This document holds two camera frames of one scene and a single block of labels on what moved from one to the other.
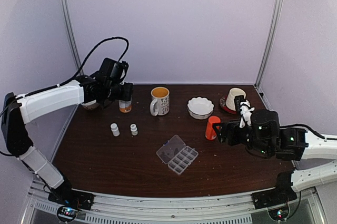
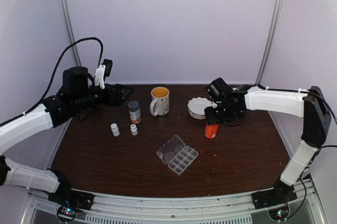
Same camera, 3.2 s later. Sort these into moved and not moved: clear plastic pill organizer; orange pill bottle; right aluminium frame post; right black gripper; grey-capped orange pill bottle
Moved: right black gripper; grey-capped orange pill bottle
Not moved: orange pill bottle; right aluminium frame post; clear plastic pill organizer
